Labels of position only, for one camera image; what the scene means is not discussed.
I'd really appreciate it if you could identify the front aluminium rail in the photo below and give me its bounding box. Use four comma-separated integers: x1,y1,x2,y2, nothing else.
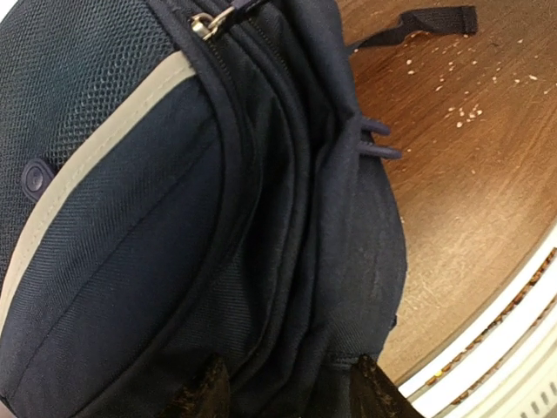
399,243,556,417

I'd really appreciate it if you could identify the navy blue backpack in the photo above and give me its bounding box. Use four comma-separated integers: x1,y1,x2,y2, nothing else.
0,0,480,418

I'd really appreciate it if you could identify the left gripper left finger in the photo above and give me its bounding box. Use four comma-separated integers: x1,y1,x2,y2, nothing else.
158,355,231,418

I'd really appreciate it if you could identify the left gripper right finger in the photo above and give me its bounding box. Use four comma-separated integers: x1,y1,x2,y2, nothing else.
350,355,422,418

